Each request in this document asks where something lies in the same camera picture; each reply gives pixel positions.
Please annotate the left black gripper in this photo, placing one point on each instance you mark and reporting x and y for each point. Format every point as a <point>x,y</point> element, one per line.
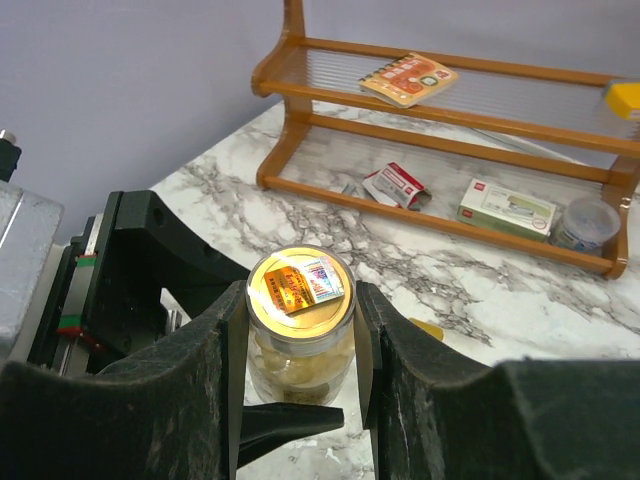
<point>105,301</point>

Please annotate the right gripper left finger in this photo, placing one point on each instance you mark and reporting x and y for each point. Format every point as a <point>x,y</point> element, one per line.
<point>173,410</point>

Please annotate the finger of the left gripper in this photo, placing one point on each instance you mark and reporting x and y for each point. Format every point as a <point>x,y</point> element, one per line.
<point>266,427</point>

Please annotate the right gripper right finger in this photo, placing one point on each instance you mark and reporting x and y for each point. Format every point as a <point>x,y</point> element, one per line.
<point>434,413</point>

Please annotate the clear pill bottle gold lid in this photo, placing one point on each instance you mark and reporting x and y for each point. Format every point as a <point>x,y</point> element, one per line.
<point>301,302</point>

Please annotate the yellow weekly pill organizer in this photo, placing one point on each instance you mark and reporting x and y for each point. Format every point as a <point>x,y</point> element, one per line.
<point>432,329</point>

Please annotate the white green stapler box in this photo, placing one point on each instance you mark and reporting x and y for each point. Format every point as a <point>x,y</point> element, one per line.
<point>489,206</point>

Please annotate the red white staples packet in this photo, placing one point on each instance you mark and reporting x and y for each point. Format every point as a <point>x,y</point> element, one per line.
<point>393,186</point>

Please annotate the clear round pin jar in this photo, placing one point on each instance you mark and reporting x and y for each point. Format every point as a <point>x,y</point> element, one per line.
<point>585,225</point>

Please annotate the wooden three-tier shelf rack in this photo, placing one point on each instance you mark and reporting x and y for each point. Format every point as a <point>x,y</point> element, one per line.
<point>286,71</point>

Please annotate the orange spiral notebook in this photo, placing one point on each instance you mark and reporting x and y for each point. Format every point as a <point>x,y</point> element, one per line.
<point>408,80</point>

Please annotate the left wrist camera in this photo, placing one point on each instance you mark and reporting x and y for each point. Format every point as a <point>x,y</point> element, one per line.
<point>29,258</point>

